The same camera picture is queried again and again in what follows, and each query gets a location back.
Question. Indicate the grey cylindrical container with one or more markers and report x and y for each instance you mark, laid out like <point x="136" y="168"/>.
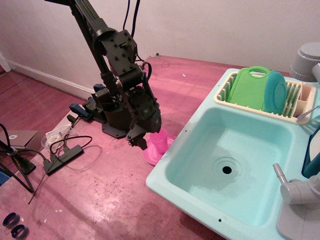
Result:
<point x="306" y="65"/>

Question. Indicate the black usb hub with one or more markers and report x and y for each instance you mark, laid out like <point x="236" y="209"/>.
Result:
<point x="58" y="162"/>

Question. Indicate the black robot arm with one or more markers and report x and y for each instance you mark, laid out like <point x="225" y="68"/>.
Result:
<point x="115" y="52"/>

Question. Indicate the green cutting board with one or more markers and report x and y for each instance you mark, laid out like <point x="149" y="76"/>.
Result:
<point x="248" y="88"/>

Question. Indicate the black power adapter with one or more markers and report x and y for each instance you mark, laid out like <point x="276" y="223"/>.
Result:
<point x="26" y="166"/>

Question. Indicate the teal toy sink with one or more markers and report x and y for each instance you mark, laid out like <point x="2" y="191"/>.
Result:
<point x="219" y="170"/>

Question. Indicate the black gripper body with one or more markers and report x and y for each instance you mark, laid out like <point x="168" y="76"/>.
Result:
<point x="146" y="112"/>

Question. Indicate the cream dish rack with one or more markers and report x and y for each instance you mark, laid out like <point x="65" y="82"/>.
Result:
<point x="300" y="98"/>

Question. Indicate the brown cardboard box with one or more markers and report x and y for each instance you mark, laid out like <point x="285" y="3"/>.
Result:
<point x="25" y="139"/>

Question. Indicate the teal plate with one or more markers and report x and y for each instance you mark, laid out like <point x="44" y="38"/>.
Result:
<point x="275" y="93"/>

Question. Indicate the pink plastic plate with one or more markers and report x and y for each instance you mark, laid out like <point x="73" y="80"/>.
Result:
<point x="151" y="155"/>

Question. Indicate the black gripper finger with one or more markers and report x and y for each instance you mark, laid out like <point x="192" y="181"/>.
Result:
<point x="134" y="136"/>
<point x="142" y="142"/>

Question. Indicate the clear plastic cup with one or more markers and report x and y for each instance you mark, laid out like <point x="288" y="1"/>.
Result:
<point x="50" y="138"/>

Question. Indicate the lavender utensil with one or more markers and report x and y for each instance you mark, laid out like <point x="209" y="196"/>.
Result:
<point x="303" y="115"/>

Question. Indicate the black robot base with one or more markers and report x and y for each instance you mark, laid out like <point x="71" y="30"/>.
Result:
<point x="110" y="111"/>

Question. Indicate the pink plastic cup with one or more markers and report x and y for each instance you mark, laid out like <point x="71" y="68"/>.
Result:
<point x="160" y="141"/>

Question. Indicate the grey toy faucet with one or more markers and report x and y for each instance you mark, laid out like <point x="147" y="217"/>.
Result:
<point x="298" y="192"/>

